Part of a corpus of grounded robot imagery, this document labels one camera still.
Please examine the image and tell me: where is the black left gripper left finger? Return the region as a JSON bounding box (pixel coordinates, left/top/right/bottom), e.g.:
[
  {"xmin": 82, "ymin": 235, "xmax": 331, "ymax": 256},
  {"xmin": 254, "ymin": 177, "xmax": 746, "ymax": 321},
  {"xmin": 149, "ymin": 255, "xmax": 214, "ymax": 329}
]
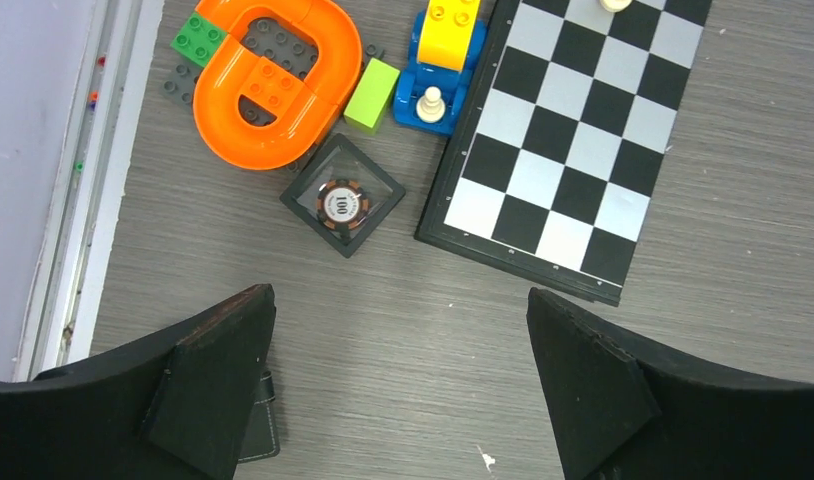
[{"xmin": 0, "ymin": 284, "xmax": 276, "ymax": 479}]

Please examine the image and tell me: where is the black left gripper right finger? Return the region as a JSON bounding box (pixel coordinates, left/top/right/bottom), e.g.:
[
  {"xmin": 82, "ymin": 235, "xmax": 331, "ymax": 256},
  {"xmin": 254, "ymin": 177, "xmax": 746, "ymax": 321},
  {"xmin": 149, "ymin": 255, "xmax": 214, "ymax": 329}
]
[{"xmin": 526, "ymin": 288, "xmax": 814, "ymax": 479}]

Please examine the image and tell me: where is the black leather card holder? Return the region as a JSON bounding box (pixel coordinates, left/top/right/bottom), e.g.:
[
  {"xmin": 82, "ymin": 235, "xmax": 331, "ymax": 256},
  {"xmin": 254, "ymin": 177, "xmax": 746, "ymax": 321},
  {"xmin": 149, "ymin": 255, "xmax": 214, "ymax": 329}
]
[{"xmin": 238, "ymin": 370, "xmax": 280, "ymax": 464}]

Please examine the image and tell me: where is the black and silver chessboard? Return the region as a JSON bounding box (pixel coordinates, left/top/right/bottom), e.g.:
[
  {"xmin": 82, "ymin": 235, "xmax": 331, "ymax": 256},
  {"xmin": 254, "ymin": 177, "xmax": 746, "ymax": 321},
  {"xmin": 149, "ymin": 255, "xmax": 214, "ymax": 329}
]
[{"xmin": 415, "ymin": 0, "xmax": 711, "ymax": 305}]

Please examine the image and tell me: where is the lime green block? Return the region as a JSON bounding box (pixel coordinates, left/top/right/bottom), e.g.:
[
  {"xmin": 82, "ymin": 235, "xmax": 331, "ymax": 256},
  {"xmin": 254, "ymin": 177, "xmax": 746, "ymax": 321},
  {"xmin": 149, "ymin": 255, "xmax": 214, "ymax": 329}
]
[{"xmin": 343, "ymin": 58, "xmax": 400, "ymax": 135}]

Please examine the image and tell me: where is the orange curved toy track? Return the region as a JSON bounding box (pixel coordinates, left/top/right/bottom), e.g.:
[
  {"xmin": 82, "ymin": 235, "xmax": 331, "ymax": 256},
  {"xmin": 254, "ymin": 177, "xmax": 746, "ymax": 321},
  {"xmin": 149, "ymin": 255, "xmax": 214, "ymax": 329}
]
[{"xmin": 192, "ymin": 0, "xmax": 363, "ymax": 170}]

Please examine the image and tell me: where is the white chess pawn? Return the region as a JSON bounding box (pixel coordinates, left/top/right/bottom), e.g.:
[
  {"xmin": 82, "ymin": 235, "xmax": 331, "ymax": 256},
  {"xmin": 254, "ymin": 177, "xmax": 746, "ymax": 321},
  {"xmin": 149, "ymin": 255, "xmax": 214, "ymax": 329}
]
[{"xmin": 415, "ymin": 86, "xmax": 446, "ymax": 124}]

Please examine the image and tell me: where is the green toy brick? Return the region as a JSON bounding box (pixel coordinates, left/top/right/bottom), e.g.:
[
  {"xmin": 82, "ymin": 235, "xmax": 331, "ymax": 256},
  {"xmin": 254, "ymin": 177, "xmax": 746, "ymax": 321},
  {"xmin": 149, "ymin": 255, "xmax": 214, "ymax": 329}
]
[{"xmin": 170, "ymin": 12, "xmax": 227, "ymax": 67}]

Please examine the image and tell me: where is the grey toy baseplate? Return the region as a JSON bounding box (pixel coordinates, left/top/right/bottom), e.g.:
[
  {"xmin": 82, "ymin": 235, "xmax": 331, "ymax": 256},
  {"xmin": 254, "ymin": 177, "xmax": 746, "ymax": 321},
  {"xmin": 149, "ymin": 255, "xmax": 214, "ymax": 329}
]
[{"xmin": 160, "ymin": 17, "xmax": 369, "ymax": 161}]

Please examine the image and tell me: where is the blue toy brick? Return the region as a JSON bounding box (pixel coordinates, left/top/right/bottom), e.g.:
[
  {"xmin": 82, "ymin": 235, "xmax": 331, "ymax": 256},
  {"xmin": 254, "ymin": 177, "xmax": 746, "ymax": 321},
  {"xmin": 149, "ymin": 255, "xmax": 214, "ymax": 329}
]
[{"xmin": 392, "ymin": 10, "xmax": 487, "ymax": 137}]

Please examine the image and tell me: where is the white chess piece on board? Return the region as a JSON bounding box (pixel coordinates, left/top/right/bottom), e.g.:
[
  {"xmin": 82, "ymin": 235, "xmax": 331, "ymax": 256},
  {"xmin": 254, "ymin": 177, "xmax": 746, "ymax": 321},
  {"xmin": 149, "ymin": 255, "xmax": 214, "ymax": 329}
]
[{"xmin": 599, "ymin": 0, "xmax": 633, "ymax": 13}]

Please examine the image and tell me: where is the yellow toy brick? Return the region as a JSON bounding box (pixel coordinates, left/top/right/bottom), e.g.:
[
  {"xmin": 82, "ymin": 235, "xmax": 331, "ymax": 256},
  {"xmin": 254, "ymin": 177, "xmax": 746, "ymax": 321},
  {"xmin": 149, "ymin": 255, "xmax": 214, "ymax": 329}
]
[{"xmin": 417, "ymin": 0, "xmax": 480, "ymax": 72}]

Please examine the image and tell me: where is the aluminium frame rail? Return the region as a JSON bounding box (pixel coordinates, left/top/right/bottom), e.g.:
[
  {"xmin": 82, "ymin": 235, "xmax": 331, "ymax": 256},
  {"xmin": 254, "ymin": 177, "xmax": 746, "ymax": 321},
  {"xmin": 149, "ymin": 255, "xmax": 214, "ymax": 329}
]
[{"xmin": 12, "ymin": 1, "xmax": 164, "ymax": 381}]

